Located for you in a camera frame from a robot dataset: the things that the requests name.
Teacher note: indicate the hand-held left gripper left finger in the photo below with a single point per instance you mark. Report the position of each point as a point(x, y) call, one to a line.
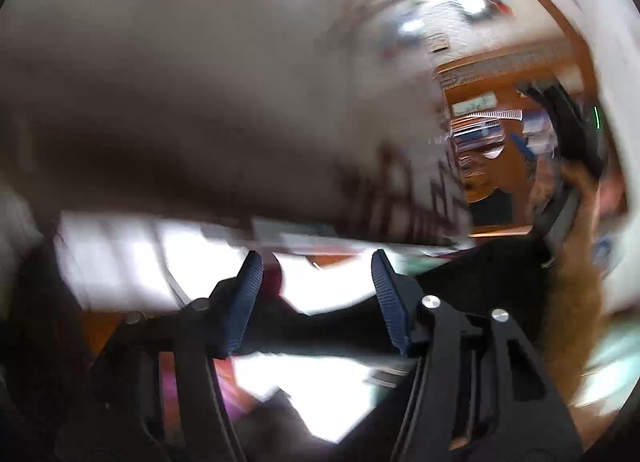
point(245, 302)

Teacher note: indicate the red and white striped stick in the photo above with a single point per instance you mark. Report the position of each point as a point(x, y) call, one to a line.
point(487, 117)

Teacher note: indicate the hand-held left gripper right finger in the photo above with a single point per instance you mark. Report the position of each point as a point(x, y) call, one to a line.
point(392, 307)

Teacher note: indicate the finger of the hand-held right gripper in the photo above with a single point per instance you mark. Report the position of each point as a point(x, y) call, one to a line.
point(522, 148)

